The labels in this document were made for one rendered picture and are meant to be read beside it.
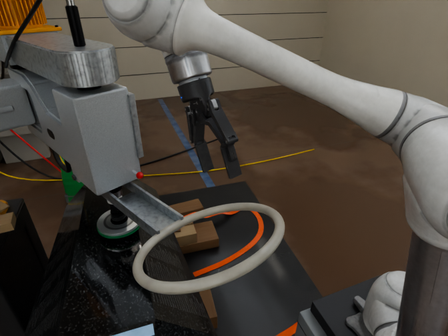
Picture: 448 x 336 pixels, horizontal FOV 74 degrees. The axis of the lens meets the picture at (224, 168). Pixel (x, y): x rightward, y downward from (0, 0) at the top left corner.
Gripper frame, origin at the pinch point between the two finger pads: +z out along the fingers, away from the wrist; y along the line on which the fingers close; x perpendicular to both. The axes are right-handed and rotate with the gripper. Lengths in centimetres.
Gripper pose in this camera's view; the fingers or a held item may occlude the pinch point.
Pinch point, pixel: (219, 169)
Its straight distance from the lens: 69.4
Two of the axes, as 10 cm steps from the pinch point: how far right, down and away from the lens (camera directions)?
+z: 2.8, 9.3, 2.4
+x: -8.4, 3.5, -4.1
